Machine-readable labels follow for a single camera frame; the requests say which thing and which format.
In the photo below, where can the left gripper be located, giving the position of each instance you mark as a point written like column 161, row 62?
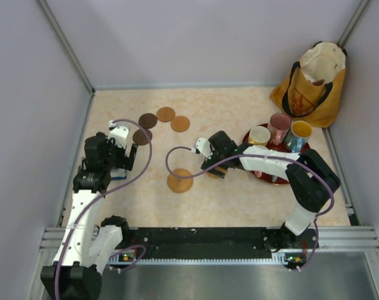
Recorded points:
column 124, row 161

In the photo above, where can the dark walnut coaster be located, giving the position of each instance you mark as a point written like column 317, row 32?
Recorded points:
column 148, row 120
column 139, row 137

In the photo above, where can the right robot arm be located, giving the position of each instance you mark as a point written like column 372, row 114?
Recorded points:
column 312, row 181

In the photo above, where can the blue white razor box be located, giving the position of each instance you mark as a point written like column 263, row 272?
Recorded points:
column 118, row 174

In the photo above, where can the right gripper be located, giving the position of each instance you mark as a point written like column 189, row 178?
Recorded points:
column 208, row 162

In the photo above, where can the left aluminium frame post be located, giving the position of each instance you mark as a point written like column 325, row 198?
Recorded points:
column 65, row 45

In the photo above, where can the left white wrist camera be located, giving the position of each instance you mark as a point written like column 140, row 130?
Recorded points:
column 118, row 131

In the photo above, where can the yellow tote bag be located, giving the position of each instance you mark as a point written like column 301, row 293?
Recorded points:
column 312, row 89

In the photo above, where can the right aluminium frame post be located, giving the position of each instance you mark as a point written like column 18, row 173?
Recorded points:
column 353, row 23

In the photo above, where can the tall pink ghost mug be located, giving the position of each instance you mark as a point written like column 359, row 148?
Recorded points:
column 278, row 126

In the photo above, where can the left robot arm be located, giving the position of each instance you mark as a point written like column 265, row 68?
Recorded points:
column 76, row 270

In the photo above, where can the blue mug yellow inside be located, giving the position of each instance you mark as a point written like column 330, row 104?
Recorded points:
column 297, row 136

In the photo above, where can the light wood coaster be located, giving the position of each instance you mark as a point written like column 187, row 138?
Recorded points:
column 180, row 123
column 165, row 114

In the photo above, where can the pink mug white inside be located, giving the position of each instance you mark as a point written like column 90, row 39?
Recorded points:
column 259, row 174

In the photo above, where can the aluminium frame post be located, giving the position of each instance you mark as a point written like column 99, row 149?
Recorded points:
column 353, row 23
column 65, row 45

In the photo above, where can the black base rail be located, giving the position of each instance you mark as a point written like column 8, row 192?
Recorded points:
column 214, row 242

